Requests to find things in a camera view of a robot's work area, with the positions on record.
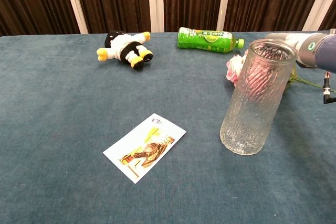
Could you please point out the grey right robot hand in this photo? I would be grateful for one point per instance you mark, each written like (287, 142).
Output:
(291, 37)

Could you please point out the pink artificial rose bouquet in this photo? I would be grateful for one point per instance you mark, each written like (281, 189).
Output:
(233, 69)

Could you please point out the textured clear glass vase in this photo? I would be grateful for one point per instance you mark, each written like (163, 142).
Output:
(244, 119)

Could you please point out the green tea plastic bottle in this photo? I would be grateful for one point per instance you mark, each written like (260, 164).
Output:
(204, 41)

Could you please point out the black white plush toy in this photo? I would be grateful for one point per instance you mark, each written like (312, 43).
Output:
(123, 47)

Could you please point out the white illustrated paper card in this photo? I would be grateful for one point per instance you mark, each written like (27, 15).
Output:
(147, 146)

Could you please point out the blue velvet tablecloth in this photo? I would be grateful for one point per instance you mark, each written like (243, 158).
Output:
(65, 119)

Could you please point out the white frame post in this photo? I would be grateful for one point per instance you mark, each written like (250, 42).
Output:
(225, 1)
(319, 1)
(156, 1)
(74, 3)

